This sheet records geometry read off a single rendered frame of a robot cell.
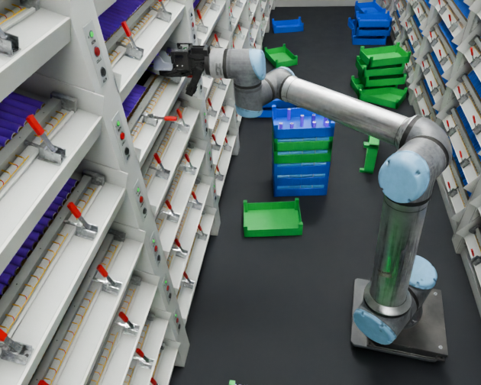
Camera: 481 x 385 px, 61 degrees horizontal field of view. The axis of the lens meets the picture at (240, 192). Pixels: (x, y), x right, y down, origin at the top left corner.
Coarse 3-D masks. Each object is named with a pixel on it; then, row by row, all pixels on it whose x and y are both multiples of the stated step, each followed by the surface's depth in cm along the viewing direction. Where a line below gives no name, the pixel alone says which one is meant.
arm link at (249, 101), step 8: (264, 80) 133; (240, 88) 127; (248, 88) 126; (256, 88) 127; (264, 88) 132; (240, 96) 129; (248, 96) 128; (256, 96) 129; (264, 96) 132; (272, 96) 135; (240, 104) 131; (248, 104) 130; (256, 104) 131; (264, 104) 135; (240, 112) 133; (248, 112) 132; (256, 112) 133
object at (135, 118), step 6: (162, 78) 131; (156, 84) 128; (162, 84) 131; (150, 90) 124; (156, 90) 126; (144, 96) 121; (150, 96) 122; (144, 102) 119; (156, 102) 123; (138, 108) 116; (144, 108) 118; (150, 108) 120; (138, 114) 115; (132, 120) 112; (138, 120) 115; (132, 126) 110; (138, 132) 112
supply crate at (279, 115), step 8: (272, 112) 216; (280, 112) 218; (296, 112) 218; (304, 112) 218; (312, 112) 217; (280, 120) 217; (288, 120) 217; (296, 120) 216; (304, 120) 216; (320, 120) 215; (328, 120) 214; (288, 128) 202; (296, 128) 201; (304, 128) 201; (312, 128) 201; (320, 128) 201; (328, 128) 201; (280, 136) 204; (288, 136) 204; (296, 136) 204; (304, 136) 204; (312, 136) 204; (320, 136) 204; (328, 136) 204
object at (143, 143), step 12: (168, 48) 145; (144, 84) 130; (168, 84) 134; (180, 84) 136; (168, 96) 129; (156, 108) 123; (168, 108) 125; (144, 132) 114; (156, 132) 116; (144, 144) 110; (144, 156) 110
